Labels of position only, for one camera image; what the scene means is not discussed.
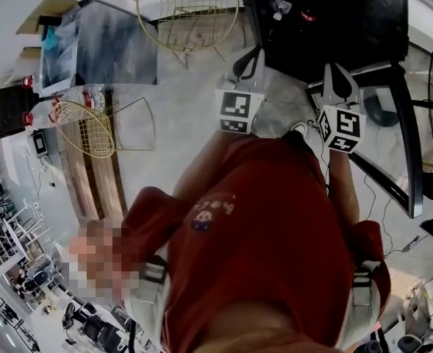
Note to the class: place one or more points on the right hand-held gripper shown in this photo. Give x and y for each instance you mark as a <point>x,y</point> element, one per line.
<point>343,127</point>

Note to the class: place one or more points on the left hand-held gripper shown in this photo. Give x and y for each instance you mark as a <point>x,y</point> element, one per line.
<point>234,109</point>

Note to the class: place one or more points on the black mini fridge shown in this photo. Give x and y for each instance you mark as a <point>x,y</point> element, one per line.
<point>348,31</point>

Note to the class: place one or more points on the person's right forearm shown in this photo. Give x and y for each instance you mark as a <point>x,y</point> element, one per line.
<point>345,186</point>

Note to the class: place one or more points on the person's left forearm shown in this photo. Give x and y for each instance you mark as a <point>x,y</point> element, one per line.
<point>201,164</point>

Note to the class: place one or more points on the black standing fan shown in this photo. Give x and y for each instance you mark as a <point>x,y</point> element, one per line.
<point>378,114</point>

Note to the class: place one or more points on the person's black trousers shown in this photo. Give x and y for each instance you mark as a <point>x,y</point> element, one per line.
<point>297,140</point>

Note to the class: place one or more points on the clear water bottle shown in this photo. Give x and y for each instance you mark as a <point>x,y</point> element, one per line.
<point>280,7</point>

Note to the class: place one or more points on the person's red shirt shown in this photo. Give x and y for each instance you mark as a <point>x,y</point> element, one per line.
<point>267,234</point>

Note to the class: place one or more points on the wooden platform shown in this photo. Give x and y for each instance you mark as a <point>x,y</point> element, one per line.
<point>91,182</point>

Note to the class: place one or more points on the teal plastic bag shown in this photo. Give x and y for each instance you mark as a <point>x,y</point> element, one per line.
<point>50,39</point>

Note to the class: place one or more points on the brown cardboard sheet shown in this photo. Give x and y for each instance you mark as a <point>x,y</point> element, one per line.
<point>43,11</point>

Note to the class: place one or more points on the white screen device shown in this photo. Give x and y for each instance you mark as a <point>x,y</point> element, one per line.
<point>40,143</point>

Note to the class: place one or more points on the black ribbed box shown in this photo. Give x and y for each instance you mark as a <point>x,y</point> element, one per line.
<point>10,110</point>

